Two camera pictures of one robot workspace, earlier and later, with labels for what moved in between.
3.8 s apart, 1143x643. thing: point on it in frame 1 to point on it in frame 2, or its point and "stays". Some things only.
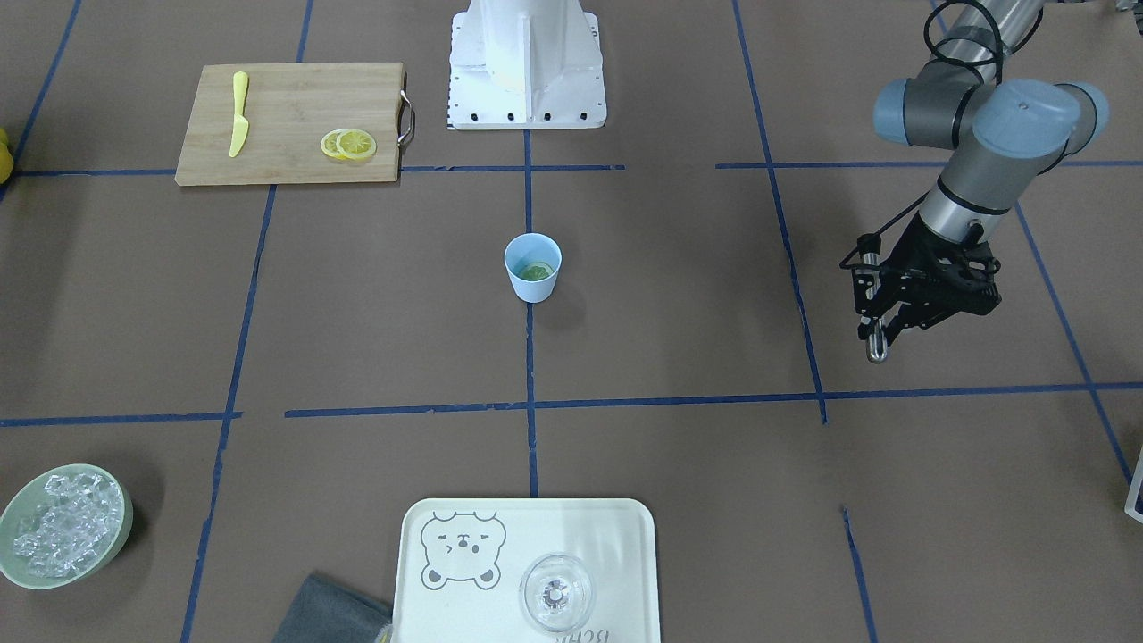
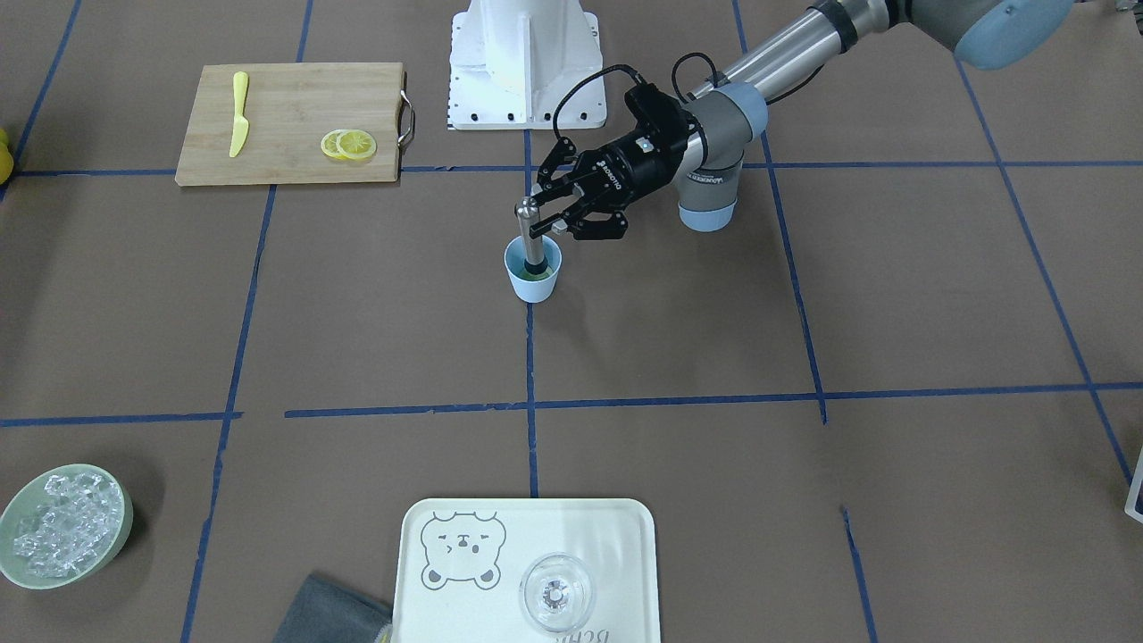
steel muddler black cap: (871, 249) to (529, 213)
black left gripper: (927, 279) to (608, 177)
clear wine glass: (557, 592) stays
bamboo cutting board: (290, 108) stays
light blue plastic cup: (533, 261) stays
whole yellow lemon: (6, 158) stays
